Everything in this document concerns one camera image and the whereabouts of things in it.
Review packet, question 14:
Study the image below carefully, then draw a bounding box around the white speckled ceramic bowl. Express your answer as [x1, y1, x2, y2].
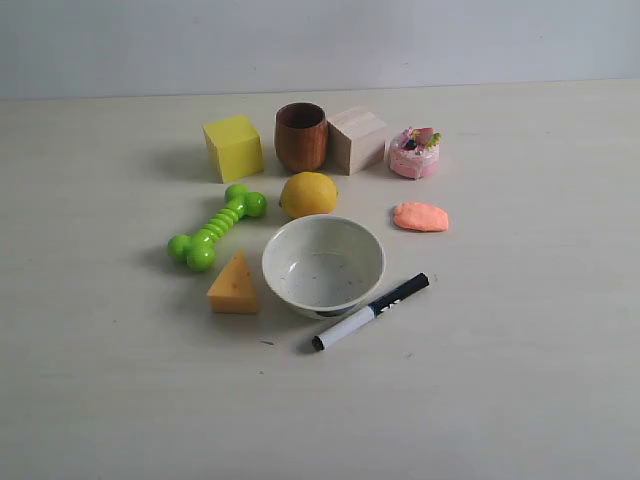
[261, 214, 386, 320]

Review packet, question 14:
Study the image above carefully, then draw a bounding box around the yellow lemon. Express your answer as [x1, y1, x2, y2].
[279, 172, 338, 219]

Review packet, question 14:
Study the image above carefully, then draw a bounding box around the orange putty blob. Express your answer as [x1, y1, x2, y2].
[392, 202, 449, 232]

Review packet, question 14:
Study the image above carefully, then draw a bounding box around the black white marker pen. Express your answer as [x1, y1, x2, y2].
[311, 273, 430, 352]

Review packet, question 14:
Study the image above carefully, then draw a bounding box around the yellow cheese wedge toy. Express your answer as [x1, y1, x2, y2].
[207, 250, 259, 314]

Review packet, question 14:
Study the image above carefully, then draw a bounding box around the light wooden block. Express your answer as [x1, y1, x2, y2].
[327, 106, 387, 175]

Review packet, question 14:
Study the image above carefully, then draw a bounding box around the brown wooden cup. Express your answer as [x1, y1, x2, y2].
[274, 102, 328, 173]

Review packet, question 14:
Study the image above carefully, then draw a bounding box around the green bone dog toy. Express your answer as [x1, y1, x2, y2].
[167, 184, 267, 272]

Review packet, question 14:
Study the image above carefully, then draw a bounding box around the yellow foam cube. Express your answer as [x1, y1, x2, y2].
[203, 114, 264, 183]

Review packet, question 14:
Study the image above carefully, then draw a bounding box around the pink toy cake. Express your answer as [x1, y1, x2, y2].
[388, 127, 441, 180]

